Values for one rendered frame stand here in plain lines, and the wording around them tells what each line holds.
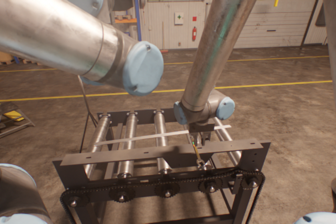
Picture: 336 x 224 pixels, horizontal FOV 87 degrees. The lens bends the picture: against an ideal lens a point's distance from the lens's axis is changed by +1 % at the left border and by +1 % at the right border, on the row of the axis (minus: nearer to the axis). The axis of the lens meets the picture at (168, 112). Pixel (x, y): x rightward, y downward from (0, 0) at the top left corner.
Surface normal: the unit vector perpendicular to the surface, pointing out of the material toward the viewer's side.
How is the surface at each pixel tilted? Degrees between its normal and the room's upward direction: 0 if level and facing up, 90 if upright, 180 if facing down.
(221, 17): 104
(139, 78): 93
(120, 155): 0
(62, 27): 81
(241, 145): 0
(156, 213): 0
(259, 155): 90
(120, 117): 90
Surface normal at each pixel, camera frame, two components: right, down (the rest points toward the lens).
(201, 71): -0.57, 0.61
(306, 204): -0.02, -0.87
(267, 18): 0.11, 0.49
